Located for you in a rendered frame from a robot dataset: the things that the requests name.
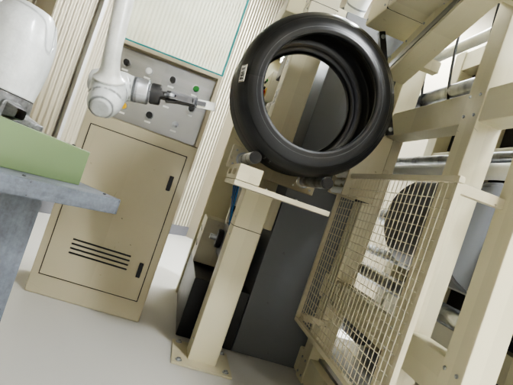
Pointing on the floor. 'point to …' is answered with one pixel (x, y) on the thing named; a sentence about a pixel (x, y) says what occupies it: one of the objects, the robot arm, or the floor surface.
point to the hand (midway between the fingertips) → (205, 105)
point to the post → (252, 211)
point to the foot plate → (179, 357)
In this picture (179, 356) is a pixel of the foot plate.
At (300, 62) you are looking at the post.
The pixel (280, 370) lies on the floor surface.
